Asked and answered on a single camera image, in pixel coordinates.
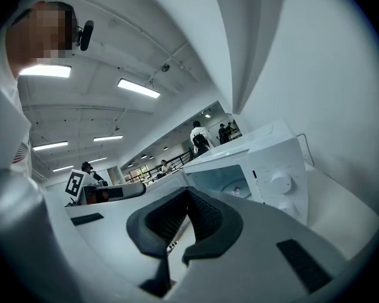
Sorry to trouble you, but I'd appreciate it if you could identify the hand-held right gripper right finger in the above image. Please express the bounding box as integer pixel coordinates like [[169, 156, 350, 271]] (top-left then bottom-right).
[[172, 187, 361, 303]]

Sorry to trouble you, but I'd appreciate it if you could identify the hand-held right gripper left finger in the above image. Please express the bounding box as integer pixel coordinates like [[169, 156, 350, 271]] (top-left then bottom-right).
[[65, 186, 191, 300]]

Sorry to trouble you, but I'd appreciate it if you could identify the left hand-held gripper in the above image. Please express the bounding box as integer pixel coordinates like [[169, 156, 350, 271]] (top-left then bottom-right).
[[64, 168, 147, 206]]

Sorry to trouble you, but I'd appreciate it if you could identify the person's white shirt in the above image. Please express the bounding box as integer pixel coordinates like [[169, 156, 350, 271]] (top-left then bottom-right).
[[0, 39, 33, 178]]

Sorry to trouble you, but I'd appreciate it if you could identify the black head-worn camera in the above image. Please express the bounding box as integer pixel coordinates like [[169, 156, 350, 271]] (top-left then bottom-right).
[[77, 20, 95, 52]]

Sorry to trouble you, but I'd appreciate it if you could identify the black metal railing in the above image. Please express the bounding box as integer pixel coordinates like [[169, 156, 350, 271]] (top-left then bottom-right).
[[125, 150, 195, 183]]

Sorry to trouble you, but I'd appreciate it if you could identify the white microwave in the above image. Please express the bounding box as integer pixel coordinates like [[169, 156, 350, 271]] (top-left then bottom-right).
[[145, 118, 309, 227]]

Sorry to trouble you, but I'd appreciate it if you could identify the glass turntable plate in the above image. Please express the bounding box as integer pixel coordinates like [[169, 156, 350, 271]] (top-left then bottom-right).
[[221, 183, 253, 199]]

